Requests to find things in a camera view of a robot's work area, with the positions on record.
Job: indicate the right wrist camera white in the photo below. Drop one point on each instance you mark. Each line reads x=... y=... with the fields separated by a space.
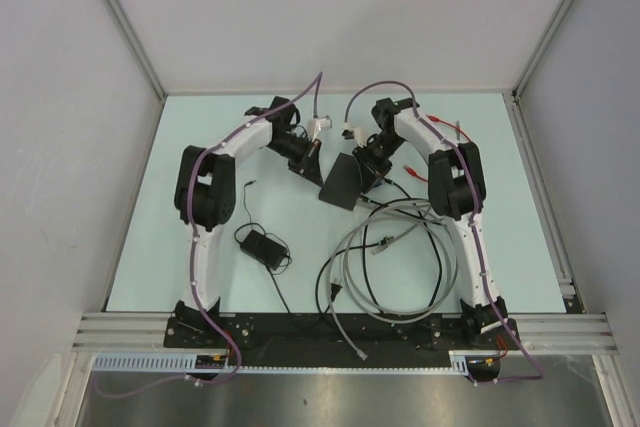
x=357 y=134

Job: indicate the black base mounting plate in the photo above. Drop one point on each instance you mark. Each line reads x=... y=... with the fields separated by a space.
x=308 y=342

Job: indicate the slotted cable duct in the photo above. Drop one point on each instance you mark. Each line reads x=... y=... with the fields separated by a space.
x=150 y=361

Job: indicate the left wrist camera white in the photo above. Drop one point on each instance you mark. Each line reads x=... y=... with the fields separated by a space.
x=316 y=125

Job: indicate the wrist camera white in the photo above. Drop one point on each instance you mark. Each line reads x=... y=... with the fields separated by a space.
x=357 y=134
x=316 y=125

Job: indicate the black network switch box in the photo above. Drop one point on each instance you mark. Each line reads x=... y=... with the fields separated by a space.
x=342 y=187

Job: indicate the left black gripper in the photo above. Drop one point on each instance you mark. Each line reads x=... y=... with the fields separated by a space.
x=311 y=168

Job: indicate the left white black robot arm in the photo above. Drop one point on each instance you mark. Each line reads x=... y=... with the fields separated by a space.
x=205 y=197

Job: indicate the black power adapter brick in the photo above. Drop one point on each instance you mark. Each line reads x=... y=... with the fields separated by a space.
x=263 y=249

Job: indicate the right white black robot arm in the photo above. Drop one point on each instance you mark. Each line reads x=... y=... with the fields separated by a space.
x=456 y=191

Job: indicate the aluminium frame rail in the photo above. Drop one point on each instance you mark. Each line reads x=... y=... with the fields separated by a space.
x=552 y=334

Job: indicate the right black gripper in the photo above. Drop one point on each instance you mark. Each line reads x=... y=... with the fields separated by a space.
x=371 y=170

